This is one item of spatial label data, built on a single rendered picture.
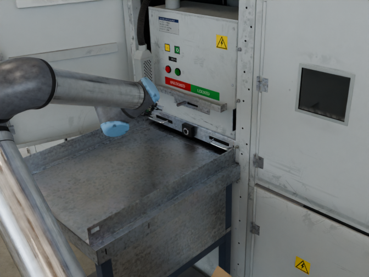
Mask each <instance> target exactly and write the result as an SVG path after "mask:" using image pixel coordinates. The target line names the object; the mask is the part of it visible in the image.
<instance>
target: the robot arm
mask: <svg viewBox="0 0 369 277"><path fill-rule="evenodd" d="M159 99H160V94H159V91H158V89H157V88H156V87H155V85H154V84H153V83H152V82H151V81H150V80H149V79H148V78H147V77H143V78H141V79H140V80H139V81H138V82H135V81H125V80H119V79H112V78H109V77H103V76H97V75H91V74H85V73H79V72H75V71H69V70H63V69H57V68H52V66H51V65H50V64H49V63H48V62H47V61H45V60H43V59H39V58H34V57H19V58H12V59H7V60H4V61H1V62H0V236H1V238H2V240H3V241H4V243H5V245H6V247H7V249H8V251H9V253H10V255H11V257H12V259H13V261H14V263H15V265H16V267H17V269H18V271H19V273H20V275H21V277H87V276H86V274H85V272H84V271H83V269H82V267H81V265H80V263H79V261H78V260H77V258H76V256H75V254H74V252H73V250H72V248H71V246H70V245H69V243H68V241H67V239H66V237H65V235H64V233H63V232H62V230H61V228H60V226H59V224H58V222H57V220H56V218H55V217H54V215H53V213H52V211H51V209H50V207H49V205H48V203H47V202H46V200H45V198H44V196H43V194H42V192H41V190H40V188H39V187H38V185H37V183H36V181H35V179H34V178H33V176H32V174H31V172H30V170H29V168H28V166H27V165H26V163H25V161H24V159H23V157H22V155H21V153H20V151H19V150H18V148H17V146H16V144H15V142H14V140H13V138H12V134H11V132H10V130H9V128H8V126H7V122H8V121H9V120H10V119H11V118H12V117H13V116H15V115H17V114H18V113H21V112H24V111H26V110H30V109H42V108H44V107H46V106H48V105H49V104H65V105H75V106H93V107H94V108H95V110H96V113H97V117H98V120H99V123H100V127H101V128H102V130H103V133H104V134H105V135H106V136H109V137H118V136H121V135H123V134H125V133H127V132H128V130H129V128H130V126H129V123H130V122H131V121H133V120H134V119H135V118H136V117H137V116H139V115H141V116H143V117H144V116H147V117H151V116H149V115H154V114H156V115H160V114H159V113H160V112H162V110H163V109H162V107H164V106H161V105H160V104H159V103H158V100H159ZM154 107H155V108H157V109H154ZM151 118H152V117H151Z"/></svg>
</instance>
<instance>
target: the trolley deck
mask: <svg viewBox="0 0 369 277"><path fill-rule="evenodd" d="M216 157H218V156H216V155H214V154H211V153H209V152H207V151H204V150H202V149H200V148H197V147H195V146H192V145H190V144H188V143H186V142H183V141H181V140H179V139H176V138H174V137H172V136H169V135H167V134H165V133H163V132H160V131H158V130H156V129H153V128H150V127H147V128H145V129H142V130H140V131H137V132H135V133H132V134H130V135H128V136H125V137H123V138H120V139H118V140H116V141H113V142H111V143H109V144H106V145H104V146H102V147H99V148H96V149H94V150H92V151H89V152H87V153H84V154H82V155H80V156H77V157H75V158H73V159H70V160H67V161H66V162H63V163H60V164H58V165H56V166H53V167H51V168H49V169H46V170H44V171H41V172H39V173H37V174H34V175H33V178H34V179H35V181H36V183H37V185H38V187H39V188H40V190H41V192H42V194H43V196H44V198H45V200H46V202H47V203H48V205H49V207H50V209H51V211H52V213H53V215H54V217H55V218H56V220H57V222H58V224H59V226H60V228H61V230H62V232H63V233H64V235H65V237H66V239H68V240H69V241H70V242H71V243H72V244H73V245H75V246H76V247H77V248H78V249H79V250H80V251H81V252H83V253H84V254H85V255H86V256H87V257H88V258H90V259H91V260H92V261H94V262H95V264H97V265H98V266H99V265H101V264H103V263H104V262H106V261H107V260H109V259H111V258H112V257H114V256H115V255H117V254H119V253H120V252H122V251H123V250H125V249H127V248H128V247H130V246H132V245H133V244H135V243H136V242H138V241H139V240H141V239H143V238H144V237H146V236H148V235H149V234H151V233H152V232H154V231H156V230H157V229H159V228H160V227H162V226H164V225H165V224H167V223H168V222H170V221H172V220H173V219H175V218H177V217H178V216H180V215H181V214H183V213H184V212H186V211H188V210H189V209H191V208H193V207H194V206H196V205H197V204H199V203H200V202H202V201H204V200H205V199H207V198H209V197H210V196H212V195H213V194H215V193H217V192H218V191H220V190H222V189H223V188H225V187H226V186H228V185H229V184H231V183H233V182H234V181H236V180H238V179H239V178H240V165H237V164H234V165H232V166H230V167H228V168H227V169H225V170H223V171H221V172H220V173H218V174H216V175H214V176H213V177H211V178H209V179H207V180H206V181H204V182H203V183H201V184H199V185H197V186H196V187H194V188H192V189H190V190H189V191H187V192H185V193H184V194H182V195H180V196H178V197H177V198H175V199H174V200H172V201H170V202H168V203H167V204H165V205H163V206H161V207H160V208H158V209H156V210H154V211H153V212H151V213H149V214H147V215H146V216H144V217H143V218H141V219H139V220H137V221H136V222H134V223H132V224H131V225H129V226H127V227H125V228H123V229H122V230H120V231H118V232H117V233H115V234H113V235H111V236H110V237H108V238H107V239H105V240H103V241H101V242H100V243H98V244H96V245H94V246H93V247H90V246H89V245H88V244H86V243H85V242H84V240H85V239H87V238H88V233H87V227H89V226H91V225H93V224H95V223H96V222H98V221H100V220H102V219H104V218H106V217H107V216H109V215H111V214H113V213H115V212H117V211H119V210H120V209H122V208H124V207H126V206H128V205H129V204H131V203H133V202H135V201H137V200H139V199H140V198H142V197H144V196H146V195H148V194H150V193H151V192H153V191H155V190H157V189H159V188H161V187H163V186H164V185H166V184H168V183H170V182H172V181H174V180H175V179H177V178H179V177H181V176H182V175H184V174H187V173H188V172H190V171H192V170H194V169H195V168H197V167H199V166H201V165H203V164H205V163H206V162H208V161H210V160H212V159H214V158H216Z"/></svg>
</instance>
